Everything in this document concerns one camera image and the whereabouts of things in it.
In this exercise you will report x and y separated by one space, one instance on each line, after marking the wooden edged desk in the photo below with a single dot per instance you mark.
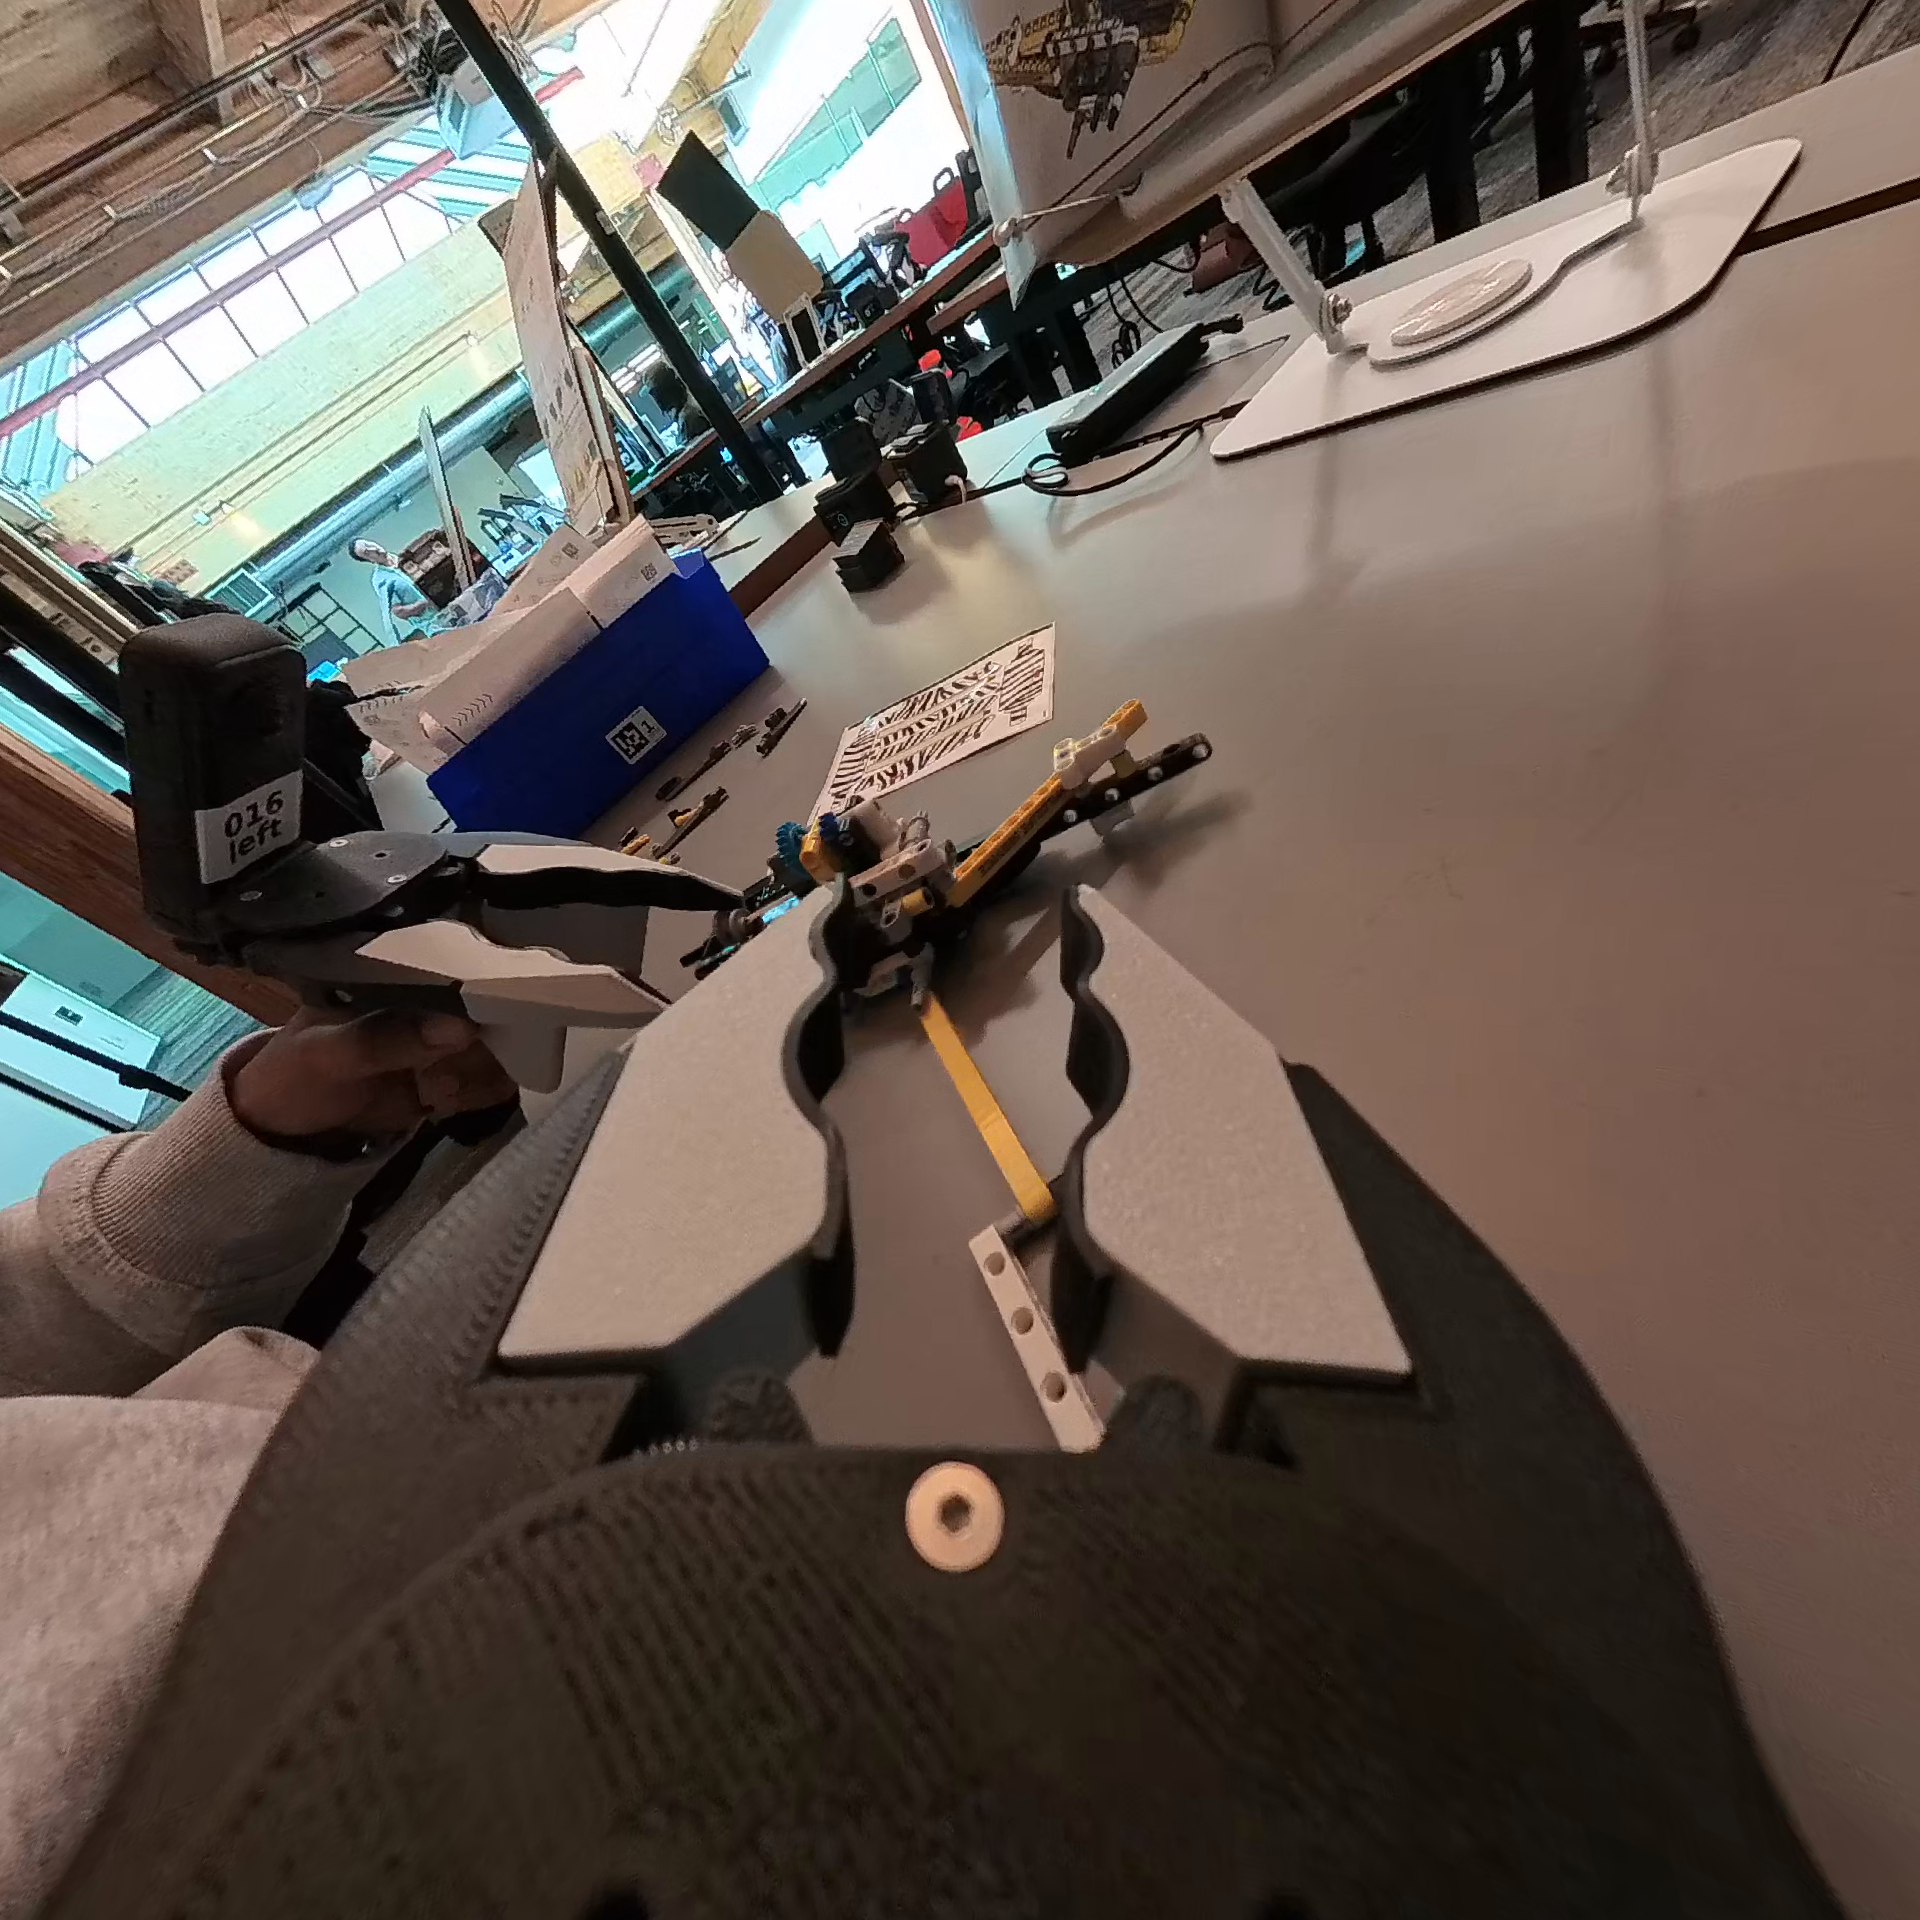
884 317

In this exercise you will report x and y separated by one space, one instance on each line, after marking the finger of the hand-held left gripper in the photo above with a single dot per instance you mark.
599 869
509 974

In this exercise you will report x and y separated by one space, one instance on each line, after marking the white cardboard sign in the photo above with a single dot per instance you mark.
563 346

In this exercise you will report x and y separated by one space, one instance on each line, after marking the person's left hand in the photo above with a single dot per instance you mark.
345 1079

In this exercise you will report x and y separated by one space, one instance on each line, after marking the lego vehicle assembly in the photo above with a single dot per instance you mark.
901 869

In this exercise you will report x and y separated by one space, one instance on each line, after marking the person's grey sweatshirt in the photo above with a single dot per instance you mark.
105 1576

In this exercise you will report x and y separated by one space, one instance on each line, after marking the white monitor stand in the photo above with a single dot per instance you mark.
1575 300

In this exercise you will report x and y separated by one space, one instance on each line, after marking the black box device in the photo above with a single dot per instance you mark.
921 441
867 548

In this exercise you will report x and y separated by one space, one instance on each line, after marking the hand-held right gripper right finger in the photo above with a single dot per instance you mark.
1213 1200

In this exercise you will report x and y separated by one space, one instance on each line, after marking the person's left forearm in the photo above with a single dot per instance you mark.
136 1244

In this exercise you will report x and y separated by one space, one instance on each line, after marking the yellow and white lego arm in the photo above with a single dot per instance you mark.
996 1124

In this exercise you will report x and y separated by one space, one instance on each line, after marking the black power adapter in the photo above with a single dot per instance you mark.
1132 390

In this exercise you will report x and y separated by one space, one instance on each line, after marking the zebra striped sticker sheet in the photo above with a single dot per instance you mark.
944 720

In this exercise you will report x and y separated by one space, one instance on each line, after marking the black and beige panel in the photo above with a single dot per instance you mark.
743 224

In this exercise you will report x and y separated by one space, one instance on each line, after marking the blue plastic bin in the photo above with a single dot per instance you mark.
599 704

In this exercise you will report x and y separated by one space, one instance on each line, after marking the black metal pole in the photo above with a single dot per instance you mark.
629 255

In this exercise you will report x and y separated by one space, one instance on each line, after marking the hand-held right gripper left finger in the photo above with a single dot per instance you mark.
675 1184

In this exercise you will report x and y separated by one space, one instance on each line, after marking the scattered small lego pieces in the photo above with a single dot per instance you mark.
704 764

